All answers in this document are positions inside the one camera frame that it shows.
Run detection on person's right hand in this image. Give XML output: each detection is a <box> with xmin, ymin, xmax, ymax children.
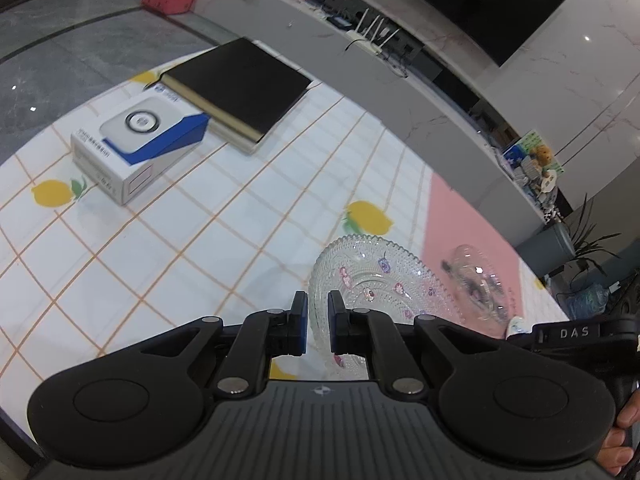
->
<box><xmin>592</xmin><ymin>392</ymin><xmax>640</xmax><ymax>480</ymax></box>

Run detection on white fruit print plate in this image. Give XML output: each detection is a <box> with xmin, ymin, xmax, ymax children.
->
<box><xmin>505</xmin><ymin>316</ymin><xmax>533</xmax><ymax>341</ymax></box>

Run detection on black hardcover book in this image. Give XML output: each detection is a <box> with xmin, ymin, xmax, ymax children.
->
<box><xmin>159</xmin><ymin>37</ymin><xmax>313</xmax><ymax>155</ymax></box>

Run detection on black television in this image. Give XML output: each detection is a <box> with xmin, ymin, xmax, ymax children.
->
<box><xmin>370</xmin><ymin>0</ymin><xmax>573</xmax><ymax>67</ymax></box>

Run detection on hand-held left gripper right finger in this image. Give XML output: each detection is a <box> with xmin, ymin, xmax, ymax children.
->
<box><xmin>327</xmin><ymin>290</ymin><xmax>506</xmax><ymax>396</ymax></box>

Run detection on white router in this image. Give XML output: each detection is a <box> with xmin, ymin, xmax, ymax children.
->
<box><xmin>346</xmin><ymin>7</ymin><xmax>401</xmax><ymax>58</ymax></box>

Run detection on white marble television cabinet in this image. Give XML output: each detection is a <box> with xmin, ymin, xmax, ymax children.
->
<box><xmin>127</xmin><ymin>0</ymin><xmax>561</xmax><ymax>231</ymax></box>

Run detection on grey green trash bin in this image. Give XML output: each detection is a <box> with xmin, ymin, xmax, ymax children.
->
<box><xmin>515</xmin><ymin>222</ymin><xmax>576</xmax><ymax>281</ymax></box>

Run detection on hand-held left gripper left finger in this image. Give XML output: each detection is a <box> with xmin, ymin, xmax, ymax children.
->
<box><xmin>127</xmin><ymin>290</ymin><xmax>309</xmax><ymax>396</ymax></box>

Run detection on blue water bottle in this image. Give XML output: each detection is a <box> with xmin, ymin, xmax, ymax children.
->
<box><xmin>565</xmin><ymin>282</ymin><xmax>608</xmax><ymax>318</ymax></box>

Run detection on tall potted plant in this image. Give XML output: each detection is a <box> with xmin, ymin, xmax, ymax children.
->
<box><xmin>560</xmin><ymin>195</ymin><xmax>621</xmax><ymax>281</ymax></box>

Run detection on floral clear glass plate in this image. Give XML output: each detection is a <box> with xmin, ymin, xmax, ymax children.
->
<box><xmin>307</xmin><ymin>234</ymin><xmax>468</xmax><ymax>381</ymax></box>

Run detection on small clear glass bowl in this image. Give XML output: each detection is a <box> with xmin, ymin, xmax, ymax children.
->
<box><xmin>440</xmin><ymin>244</ymin><xmax>512</xmax><ymax>338</ymax></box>

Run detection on black cables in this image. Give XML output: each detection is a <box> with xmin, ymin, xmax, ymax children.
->
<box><xmin>345</xmin><ymin>35</ymin><xmax>411</xmax><ymax>78</ymax></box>

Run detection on white and blue box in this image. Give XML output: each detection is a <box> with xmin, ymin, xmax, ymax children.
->
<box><xmin>70</xmin><ymin>86</ymin><xmax>211</xmax><ymax>206</ymax></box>

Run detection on green painted picture board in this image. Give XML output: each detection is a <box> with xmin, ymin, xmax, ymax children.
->
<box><xmin>502</xmin><ymin>130</ymin><xmax>563</xmax><ymax>181</ymax></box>

